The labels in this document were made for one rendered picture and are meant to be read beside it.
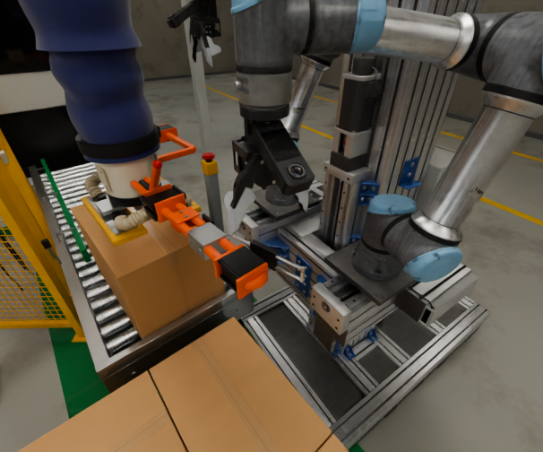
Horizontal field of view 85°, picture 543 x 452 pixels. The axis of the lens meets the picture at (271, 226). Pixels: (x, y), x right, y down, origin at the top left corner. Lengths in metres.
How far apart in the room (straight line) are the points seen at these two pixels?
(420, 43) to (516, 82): 0.17
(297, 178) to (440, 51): 0.42
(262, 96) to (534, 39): 0.45
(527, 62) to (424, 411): 1.66
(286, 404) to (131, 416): 0.54
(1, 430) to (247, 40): 2.10
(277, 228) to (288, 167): 0.86
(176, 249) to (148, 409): 0.56
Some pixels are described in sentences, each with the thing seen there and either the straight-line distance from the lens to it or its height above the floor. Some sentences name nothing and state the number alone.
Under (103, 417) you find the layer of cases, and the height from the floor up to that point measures 0.54.
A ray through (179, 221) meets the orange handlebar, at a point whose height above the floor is 1.26.
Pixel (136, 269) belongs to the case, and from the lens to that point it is 1.13.
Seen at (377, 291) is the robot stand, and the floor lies 1.04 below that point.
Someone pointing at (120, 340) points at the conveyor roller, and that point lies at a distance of 1.48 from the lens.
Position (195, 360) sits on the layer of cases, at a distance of 1.33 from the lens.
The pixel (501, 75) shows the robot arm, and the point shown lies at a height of 1.58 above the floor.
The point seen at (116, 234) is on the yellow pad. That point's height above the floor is 1.14.
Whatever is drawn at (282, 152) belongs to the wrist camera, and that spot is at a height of 1.51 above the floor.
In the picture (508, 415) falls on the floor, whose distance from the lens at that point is 2.16.
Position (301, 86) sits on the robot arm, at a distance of 1.22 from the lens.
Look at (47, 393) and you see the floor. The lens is 2.20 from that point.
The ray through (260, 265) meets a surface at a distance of 0.58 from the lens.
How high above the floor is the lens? 1.67
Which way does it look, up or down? 36 degrees down
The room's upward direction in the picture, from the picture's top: straight up
